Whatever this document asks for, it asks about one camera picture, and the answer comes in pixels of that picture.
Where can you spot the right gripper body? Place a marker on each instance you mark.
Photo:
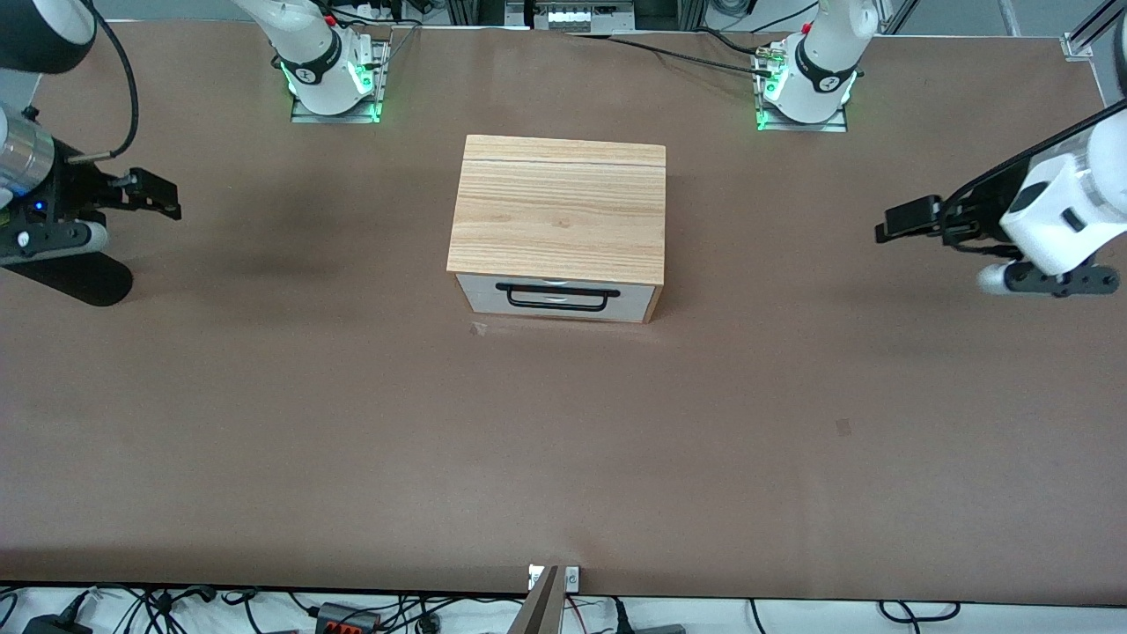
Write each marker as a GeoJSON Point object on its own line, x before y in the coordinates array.
{"type": "Point", "coordinates": [75, 187]}

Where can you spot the white-fronted wooden drawer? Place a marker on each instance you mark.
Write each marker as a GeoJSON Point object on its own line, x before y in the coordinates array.
{"type": "Point", "coordinates": [480, 295]}

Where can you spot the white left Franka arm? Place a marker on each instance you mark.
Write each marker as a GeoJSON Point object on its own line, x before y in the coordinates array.
{"type": "Point", "coordinates": [819, 70]}

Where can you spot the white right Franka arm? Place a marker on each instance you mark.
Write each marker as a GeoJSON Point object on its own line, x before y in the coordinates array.
{"type": "Point", "coordinates": [308, 53]}

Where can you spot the light wooden drawer cabinet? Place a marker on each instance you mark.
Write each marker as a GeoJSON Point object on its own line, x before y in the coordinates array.
{"type": "Point", "coordinates": [555, 211]}

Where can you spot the black ribbed vase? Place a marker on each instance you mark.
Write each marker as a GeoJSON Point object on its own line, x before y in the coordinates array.
{"type": "Point", "coordinates": [88, 282]}

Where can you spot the grey electrical terminal box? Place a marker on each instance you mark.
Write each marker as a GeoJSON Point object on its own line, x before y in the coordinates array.
{"type": "Point", "coordinates": [568, 16]}

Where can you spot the black power adapter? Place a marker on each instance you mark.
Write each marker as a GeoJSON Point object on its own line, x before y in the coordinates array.
{"type": "Point", "coordinates": [55, 625]}

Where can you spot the black power strip red switches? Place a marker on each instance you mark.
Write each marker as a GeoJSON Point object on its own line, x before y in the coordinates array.
{"type": "Point", "coordinates": [348, 620]}

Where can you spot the black power plug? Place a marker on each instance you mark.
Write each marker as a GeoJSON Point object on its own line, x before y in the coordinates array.
{"type": "Point", "coordinates": [621, 618]}

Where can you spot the wooden pole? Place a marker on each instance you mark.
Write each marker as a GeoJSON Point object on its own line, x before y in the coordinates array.
{"type": "Point", "coordinates": [541, 608]}

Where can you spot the aluminium frame bracket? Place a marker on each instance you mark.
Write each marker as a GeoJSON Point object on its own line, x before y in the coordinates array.
{"type": "Point", "coordinates": [1087, 35]}

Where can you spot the small silver bracket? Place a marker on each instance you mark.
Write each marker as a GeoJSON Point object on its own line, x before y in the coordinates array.
{"type": "Point", "coordinates": [572, 578]}

